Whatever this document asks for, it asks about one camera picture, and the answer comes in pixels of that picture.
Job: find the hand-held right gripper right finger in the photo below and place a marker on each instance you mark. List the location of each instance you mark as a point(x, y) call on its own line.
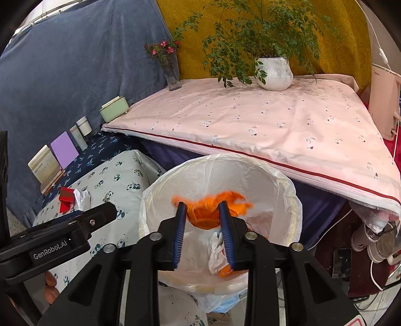
point(228, 241)

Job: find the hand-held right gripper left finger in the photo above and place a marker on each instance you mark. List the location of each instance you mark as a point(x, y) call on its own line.
point(181, 238)

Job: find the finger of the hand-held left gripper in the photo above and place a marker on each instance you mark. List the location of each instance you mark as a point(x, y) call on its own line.
point(97, 216)
point(3, 188)

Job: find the small white tissue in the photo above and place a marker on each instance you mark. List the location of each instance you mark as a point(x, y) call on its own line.
point(82, 199)

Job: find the red box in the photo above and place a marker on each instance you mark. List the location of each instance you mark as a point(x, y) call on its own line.
point(66, 200)

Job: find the plain orange plastic bag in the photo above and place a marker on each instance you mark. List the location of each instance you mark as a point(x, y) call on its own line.
point(205, 213)

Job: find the trash bin with white bag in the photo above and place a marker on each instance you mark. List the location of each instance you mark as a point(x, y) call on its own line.
point(269, 188)

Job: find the person's left hand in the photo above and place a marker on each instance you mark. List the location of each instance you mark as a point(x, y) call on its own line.
point(51, 280)

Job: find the pale blue plastic bag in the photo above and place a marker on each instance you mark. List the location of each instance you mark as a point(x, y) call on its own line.
point(216, 302)

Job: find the navy patterned cloth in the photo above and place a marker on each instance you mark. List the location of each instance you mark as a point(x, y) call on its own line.
point(100, 149)

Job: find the purple card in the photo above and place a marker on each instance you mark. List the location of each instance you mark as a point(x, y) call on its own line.
point(64, 150)

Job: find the white tube bottle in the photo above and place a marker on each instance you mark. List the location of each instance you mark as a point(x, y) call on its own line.
point(78, 138)

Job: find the purple cloth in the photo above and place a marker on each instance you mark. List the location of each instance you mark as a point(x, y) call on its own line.
point(316, 200)

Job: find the pale green tissue box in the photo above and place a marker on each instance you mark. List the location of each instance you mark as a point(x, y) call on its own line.
point(112, 111)

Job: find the pink printed sheet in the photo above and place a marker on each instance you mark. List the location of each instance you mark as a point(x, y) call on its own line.
point(266, 125)

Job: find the white round container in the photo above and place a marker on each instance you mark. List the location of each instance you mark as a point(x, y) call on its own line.
point(360, 243)

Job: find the grey-blue hanging cloth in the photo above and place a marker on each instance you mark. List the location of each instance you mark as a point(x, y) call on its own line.
point(78, 78)

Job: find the glass jar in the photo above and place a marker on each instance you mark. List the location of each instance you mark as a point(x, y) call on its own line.
point(383, 247)

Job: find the glass vase with pink flowers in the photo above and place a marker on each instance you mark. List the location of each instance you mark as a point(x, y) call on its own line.
point(172, 78)

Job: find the green plant in white pot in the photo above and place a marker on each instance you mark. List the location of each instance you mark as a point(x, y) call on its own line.
point(274, 73)

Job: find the pink appliance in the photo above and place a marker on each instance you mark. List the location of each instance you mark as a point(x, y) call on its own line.
point(383, 103)

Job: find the mustard yellow hanging cloth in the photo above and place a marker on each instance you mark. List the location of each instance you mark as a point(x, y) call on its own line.
point(351, 40)

